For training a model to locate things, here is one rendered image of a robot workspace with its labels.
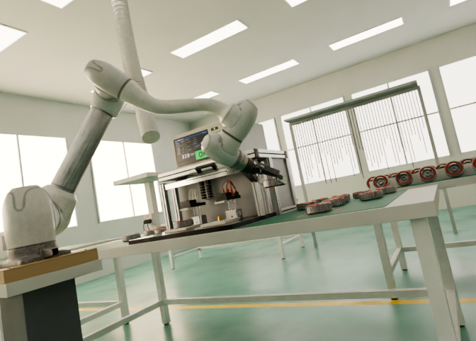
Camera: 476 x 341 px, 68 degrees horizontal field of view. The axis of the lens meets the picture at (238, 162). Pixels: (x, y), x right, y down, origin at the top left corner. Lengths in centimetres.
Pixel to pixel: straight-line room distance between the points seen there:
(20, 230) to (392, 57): 766
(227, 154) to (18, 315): 91
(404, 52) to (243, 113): 699
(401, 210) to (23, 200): 128
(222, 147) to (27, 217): 74
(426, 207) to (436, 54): 704
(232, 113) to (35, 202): 79
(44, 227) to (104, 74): 62
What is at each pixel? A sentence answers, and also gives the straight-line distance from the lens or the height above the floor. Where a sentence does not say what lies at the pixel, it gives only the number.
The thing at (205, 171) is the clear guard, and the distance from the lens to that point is 171.
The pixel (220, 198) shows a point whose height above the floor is 90.
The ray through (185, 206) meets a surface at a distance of 202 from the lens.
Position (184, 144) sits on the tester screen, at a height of 125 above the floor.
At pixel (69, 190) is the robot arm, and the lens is 165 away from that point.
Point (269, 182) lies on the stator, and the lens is 163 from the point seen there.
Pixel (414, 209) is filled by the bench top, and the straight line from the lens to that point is 128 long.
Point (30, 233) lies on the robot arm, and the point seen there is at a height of 89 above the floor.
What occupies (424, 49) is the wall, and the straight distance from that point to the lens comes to 825.
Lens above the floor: 85
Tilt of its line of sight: 6 degrees up
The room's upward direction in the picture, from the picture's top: 11 degrees counter-clockwise
